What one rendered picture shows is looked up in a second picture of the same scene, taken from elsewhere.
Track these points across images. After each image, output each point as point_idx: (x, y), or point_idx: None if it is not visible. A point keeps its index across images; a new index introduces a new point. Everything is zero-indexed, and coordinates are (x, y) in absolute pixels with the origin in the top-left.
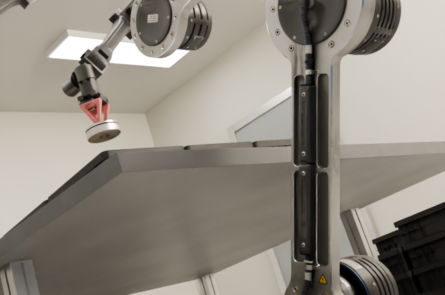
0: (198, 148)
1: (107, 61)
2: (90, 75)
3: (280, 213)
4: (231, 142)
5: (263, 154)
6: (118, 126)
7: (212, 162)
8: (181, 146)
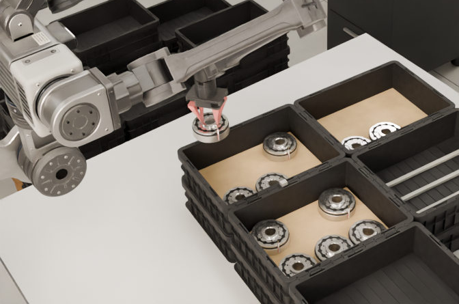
0: (233, 225)
1: (210, 74)
2: (194, 77)
3: None
4: (263, 257)
5: (22, 295)
6: (201, 139)
7: (2, 263)
8: (221, 208)
